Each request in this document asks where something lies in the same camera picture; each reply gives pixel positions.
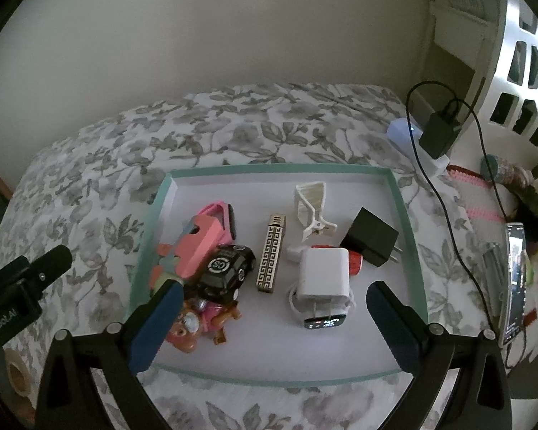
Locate dark flowered bundle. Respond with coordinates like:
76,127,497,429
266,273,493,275
515,178,538,245

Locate orange and blue toy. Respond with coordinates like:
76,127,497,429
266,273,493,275
149,242,193,294

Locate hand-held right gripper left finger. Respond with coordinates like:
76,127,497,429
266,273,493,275
35,278,184,430

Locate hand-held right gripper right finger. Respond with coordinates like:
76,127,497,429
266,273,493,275
367,280,512,430

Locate white charger block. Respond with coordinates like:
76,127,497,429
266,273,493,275
296,248,351,301

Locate black charger block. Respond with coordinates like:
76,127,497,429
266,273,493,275
339,207,404,268

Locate black power adapter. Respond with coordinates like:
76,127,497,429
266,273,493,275
419,109,461,160

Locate brown and pink toy dog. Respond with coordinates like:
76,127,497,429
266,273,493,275
161,296,244,354

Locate black cable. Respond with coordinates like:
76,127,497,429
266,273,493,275
405,81,529,370

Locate smartphone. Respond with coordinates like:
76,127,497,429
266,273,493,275
497,221,528,348

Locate brown tape roll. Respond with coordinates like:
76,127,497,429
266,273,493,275
4,348,37,398

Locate gold patterned lighter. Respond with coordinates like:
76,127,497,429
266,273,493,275
256,214,288,295

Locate grey slim remote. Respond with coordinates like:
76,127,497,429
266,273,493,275
482,241,506,320

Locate white lattice furniture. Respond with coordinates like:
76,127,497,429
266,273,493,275
430,0,538,155

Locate white plastic clip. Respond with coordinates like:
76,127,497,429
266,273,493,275
293,181,337,245

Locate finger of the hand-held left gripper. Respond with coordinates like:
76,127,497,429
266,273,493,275
27,245,72,296

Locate salmon pink block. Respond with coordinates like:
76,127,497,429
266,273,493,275
176,202,239,279

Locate white night light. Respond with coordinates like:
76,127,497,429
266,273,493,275
387,118,450,176

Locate white tray with teal rim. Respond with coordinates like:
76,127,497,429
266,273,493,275
130,164,430,388

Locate red and pink crochet cloth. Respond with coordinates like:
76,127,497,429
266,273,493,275
446,164,513,223

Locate grey floral bedspread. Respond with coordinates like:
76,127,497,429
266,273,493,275
0,83,538,430

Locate white smartwatch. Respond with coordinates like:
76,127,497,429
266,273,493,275
288,280,358,331

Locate black toy car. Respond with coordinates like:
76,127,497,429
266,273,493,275
192,244,256,304

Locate teal round jar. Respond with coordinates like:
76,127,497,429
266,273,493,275
481,154,533,187

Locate red and white plug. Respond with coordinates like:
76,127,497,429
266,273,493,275
311,244,365,277

